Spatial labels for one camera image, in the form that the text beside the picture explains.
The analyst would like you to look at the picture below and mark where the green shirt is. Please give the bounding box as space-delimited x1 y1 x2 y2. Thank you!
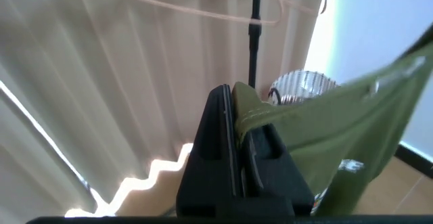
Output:
231 24 433 217

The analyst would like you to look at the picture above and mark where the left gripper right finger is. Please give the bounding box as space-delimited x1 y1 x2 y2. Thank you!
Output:
240 124 316 217

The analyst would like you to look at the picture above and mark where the beige curtain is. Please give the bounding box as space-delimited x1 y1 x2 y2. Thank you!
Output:
0 0 329 223

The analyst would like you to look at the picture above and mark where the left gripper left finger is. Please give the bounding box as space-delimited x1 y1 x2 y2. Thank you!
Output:
175 83 244 217

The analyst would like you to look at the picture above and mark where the black clothes rack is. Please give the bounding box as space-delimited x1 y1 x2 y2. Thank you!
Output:
248 0 264 89

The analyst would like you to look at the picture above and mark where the white laundry basket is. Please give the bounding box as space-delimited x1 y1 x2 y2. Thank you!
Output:
269 68 340 106

